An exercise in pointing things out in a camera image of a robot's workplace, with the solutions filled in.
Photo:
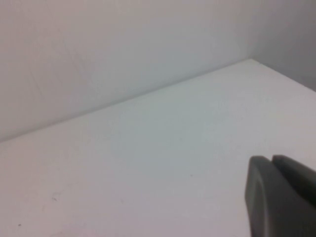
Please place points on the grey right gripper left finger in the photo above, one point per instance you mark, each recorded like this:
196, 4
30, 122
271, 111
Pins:
276, 205

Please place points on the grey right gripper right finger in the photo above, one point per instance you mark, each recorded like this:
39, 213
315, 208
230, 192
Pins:
296, 172

